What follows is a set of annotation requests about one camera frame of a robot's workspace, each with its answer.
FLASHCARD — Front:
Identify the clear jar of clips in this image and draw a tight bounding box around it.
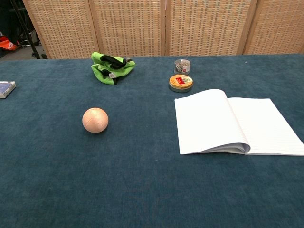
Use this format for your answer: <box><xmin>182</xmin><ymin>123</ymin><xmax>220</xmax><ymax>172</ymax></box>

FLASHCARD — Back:
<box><xmin>173</xmin><ymin>59</ymin><xmax>191</xmax><ymax>76</ymax></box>

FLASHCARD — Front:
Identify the blue card box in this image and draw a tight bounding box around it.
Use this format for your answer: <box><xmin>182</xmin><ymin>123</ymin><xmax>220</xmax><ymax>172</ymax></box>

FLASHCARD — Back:
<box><xmin>0</xmin><ymin>81</ymin><xmax>17</xmax><ymax>99</ymax></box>

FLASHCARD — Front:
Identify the green black-trimmed cloth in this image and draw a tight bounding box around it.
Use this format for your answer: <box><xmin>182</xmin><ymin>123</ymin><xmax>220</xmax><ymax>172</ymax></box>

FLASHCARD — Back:
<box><xmin>91</xmin><ymin>52</ymin><xmax>136</xmax><ymax>86</ymax></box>

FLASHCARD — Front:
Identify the dark blue felt table mat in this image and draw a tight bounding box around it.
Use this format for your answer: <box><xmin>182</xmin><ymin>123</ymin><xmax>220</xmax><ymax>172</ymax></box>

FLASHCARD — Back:
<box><xmin>0</xmin><ymin>54</ymin><xmax>304</xmax><ymax>228</ymax></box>

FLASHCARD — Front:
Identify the pink ball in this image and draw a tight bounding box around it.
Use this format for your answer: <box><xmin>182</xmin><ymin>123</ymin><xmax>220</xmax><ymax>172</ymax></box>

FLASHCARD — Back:
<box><xmin>82</xmin><ymin>107</ymin><xmax>109</xmax><ymax>133</ymax></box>

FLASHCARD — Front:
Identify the woven wooden screen panel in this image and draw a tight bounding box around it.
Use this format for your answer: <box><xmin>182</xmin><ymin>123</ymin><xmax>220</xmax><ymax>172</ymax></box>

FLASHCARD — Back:
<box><xmin>165</xmin><ymin>0</ymin><xmax>258</xmax><ymax>57</ymax></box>
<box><xmin>242</xmin><ymin>0</ymin><xmax>304</xmax><ymax>55</ymax></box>
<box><xmin>89</xmin><ymin>0</ymin><xmax>166</xmax><ymax>57</ymax></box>
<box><xmin>22</xmin><ymin>0</ymin><xmax>100</xmax><ymax>59</ymax></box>

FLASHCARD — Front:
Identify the orange bag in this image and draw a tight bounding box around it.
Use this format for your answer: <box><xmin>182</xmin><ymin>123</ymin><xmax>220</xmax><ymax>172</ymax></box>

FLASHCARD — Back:
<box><xmin>0</xmin><ymin>36</ymin><xmax>19</xmax><ymax>51</ymax></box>

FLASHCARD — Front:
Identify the white lined notebook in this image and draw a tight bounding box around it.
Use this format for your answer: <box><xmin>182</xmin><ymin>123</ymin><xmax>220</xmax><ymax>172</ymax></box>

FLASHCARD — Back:
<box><xmin>174</xmin><ymin>89</ymin><xmax>304</xmax><ymax>156</ymax></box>

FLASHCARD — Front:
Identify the black tripod stand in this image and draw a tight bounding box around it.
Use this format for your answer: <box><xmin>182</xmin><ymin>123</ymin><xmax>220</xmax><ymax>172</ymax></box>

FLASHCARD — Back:
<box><xmin>9</xmin><ymin>0</ymin><xmax>48</xmax><ymax>59</ymax></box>

